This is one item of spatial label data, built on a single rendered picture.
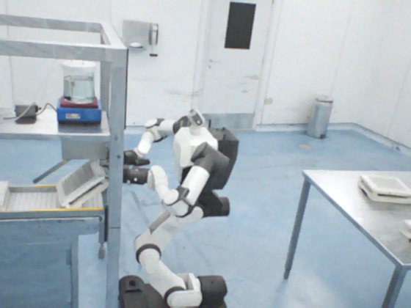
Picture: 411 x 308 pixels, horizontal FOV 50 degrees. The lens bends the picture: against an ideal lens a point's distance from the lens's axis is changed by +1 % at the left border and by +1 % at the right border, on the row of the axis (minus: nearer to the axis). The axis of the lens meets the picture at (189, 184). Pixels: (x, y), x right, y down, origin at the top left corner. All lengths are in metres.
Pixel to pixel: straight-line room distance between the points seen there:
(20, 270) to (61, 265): 0.20
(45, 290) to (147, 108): 4.07
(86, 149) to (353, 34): 5.76
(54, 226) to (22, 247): 0.22
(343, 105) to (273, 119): 1.29
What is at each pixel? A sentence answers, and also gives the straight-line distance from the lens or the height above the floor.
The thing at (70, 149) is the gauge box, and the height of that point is 1.15.
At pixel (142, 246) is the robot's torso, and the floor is 0.64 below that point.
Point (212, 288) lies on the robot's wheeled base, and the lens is 2.68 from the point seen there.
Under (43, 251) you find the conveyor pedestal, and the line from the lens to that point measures 2.36.
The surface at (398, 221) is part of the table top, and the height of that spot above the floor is 0.88.
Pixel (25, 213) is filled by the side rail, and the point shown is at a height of 0.91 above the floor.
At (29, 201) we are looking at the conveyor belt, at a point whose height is 0.89.
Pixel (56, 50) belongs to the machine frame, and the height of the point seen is 1.67.
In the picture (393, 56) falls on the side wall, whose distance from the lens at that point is 7.46.
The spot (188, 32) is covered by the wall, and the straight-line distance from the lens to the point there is 6.12.
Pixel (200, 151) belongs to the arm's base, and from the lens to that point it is 2.00.
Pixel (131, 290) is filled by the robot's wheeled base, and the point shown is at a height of 0.20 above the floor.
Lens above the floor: 1.96
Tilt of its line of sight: 24 degrees down
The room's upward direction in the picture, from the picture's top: 6 degrees clockwise
